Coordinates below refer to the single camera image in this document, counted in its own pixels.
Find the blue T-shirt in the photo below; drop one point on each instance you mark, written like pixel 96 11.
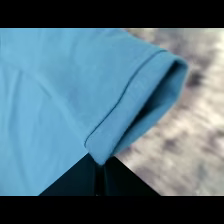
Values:
pixel 60 100

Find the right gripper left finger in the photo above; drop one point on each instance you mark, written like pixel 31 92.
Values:
pixel 75 181

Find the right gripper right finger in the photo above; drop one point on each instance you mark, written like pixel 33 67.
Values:
pixel 128 180

